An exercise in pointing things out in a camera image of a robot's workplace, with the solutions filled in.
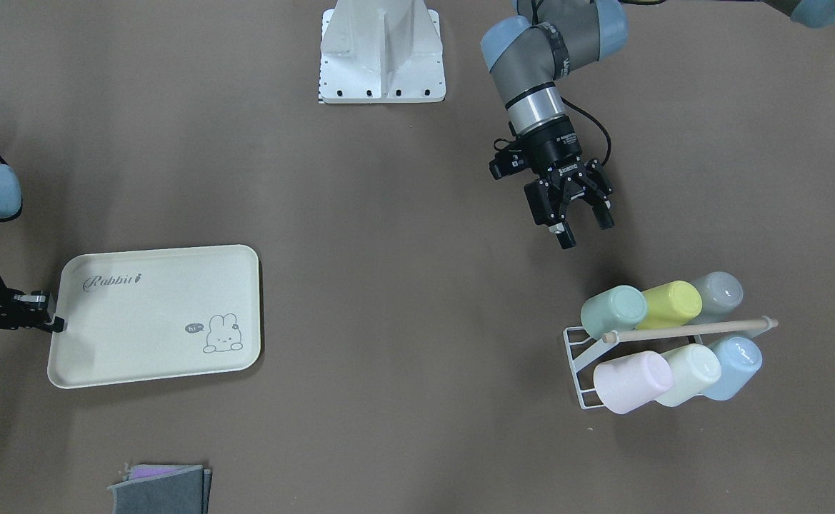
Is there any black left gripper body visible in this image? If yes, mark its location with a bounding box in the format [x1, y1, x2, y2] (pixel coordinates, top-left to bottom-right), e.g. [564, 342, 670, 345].
[519, 126, 614, 226]

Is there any cream rabbit tray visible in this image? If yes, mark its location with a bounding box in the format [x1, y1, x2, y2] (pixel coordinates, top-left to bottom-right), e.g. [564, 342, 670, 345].
[47, 244, 263, 388]

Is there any green cup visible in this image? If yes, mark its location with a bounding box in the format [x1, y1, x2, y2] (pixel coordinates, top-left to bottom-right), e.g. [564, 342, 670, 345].
[580, 284, 648, 341]

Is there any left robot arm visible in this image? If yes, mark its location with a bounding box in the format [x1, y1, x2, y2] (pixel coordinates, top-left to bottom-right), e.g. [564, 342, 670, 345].
[480, 1, 631, 251]

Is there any yellow cup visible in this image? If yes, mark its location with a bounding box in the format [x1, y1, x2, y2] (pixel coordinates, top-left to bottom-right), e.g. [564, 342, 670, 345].
[636, 281, 704, 330]

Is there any grey cup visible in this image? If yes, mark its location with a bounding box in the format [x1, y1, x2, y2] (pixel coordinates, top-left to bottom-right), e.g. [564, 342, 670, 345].
[688, 272, 744, 325]

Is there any pink cup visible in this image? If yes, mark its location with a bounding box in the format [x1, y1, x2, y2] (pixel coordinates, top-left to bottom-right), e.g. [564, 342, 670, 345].
[593, 351, 674, 415]

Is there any cream white cup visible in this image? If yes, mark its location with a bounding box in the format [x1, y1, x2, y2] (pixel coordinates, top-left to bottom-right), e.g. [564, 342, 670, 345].
[656, 343, 721, 407]

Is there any light blue cup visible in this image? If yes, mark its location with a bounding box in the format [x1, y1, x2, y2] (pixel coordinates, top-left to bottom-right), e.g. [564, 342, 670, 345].
[701, 336, 763, 401]

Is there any grey folded cloth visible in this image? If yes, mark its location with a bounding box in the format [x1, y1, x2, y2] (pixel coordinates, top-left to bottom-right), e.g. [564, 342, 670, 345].
[108, 464, 212, 513]

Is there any white wire cup rack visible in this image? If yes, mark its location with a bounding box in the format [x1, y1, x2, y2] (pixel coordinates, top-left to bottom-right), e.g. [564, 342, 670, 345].
[563, 316, 779, 410]

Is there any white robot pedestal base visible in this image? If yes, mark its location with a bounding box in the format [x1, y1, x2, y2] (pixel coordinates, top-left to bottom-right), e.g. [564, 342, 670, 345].
[317, 1, 446, 104]

